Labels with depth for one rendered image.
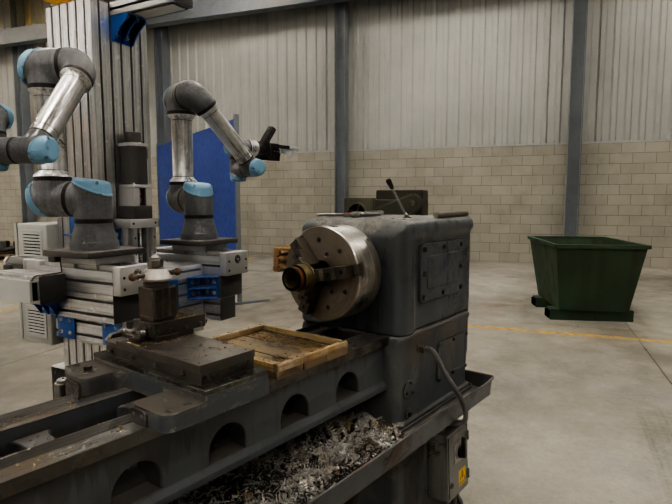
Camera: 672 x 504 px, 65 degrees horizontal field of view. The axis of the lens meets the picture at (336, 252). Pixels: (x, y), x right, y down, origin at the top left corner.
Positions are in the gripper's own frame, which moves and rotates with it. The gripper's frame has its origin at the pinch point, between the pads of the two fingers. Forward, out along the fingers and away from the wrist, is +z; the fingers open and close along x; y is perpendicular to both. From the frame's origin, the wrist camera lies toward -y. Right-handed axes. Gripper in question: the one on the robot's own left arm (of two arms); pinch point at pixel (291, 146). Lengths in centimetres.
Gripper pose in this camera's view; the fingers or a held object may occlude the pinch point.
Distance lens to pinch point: 267.8
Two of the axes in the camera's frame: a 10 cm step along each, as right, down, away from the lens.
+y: -0.9, 9.8, 2.0
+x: 6.4, 2.1, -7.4
